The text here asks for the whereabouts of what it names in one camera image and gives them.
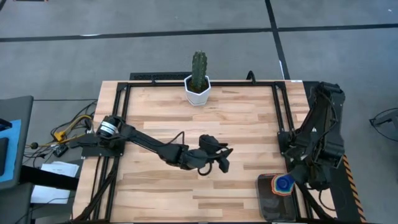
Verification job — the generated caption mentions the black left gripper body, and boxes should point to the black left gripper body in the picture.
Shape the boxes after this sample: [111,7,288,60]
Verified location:
[180,134,220,170]

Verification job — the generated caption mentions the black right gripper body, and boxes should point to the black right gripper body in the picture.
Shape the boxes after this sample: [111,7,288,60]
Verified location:
[294,163,327,190]

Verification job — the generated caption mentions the red measuring cup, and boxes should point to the red measuring cup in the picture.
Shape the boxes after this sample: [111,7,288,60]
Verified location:
[271,173,295,197]

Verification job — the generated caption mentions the black plastic basket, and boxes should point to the black plastic basket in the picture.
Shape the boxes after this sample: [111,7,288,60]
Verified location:
[256,173,297,222]

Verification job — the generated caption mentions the black hazard-striped mat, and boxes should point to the black hazard-striped mat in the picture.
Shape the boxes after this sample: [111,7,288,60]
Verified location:
[303,81,368,223]

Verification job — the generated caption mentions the white hexagonal plant pot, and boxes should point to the white hexagonal plant pot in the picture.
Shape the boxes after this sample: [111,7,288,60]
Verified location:
[183,74,212,107]

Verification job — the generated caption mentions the green cactus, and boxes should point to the green cactus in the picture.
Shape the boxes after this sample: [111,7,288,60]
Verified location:
[191,51,208,93]

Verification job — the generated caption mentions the black ribbed strip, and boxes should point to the black ribbed strip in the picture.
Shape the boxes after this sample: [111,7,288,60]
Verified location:
[129,72,193,81]

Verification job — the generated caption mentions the gray stand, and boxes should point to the gray stand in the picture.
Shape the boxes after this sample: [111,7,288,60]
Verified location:
[369,107,398,128]

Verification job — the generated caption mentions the small black device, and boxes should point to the small black device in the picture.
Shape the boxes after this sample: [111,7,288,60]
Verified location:
[52,144,70,158]

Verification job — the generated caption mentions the white paper sheets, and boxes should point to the white paper sheets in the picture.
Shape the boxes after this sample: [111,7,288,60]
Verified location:
[30,161,80,205]

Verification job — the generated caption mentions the black bar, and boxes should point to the black bar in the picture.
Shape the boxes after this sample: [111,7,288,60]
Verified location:
[20,165,80,190]

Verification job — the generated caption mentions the blue pad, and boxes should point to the blue pad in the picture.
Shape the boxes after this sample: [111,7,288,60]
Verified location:
[0,119,22,183]

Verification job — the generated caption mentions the gray cart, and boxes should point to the gray cart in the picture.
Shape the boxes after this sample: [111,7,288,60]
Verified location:
[0,95,34,190]

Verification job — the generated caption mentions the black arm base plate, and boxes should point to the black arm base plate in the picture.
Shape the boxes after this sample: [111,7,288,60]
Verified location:
[277,130,324,156]
[81,133,127,157]

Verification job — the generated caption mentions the yellow cable connector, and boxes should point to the yellow cable connector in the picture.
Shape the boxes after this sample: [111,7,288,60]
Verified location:
[53,130,68,142]

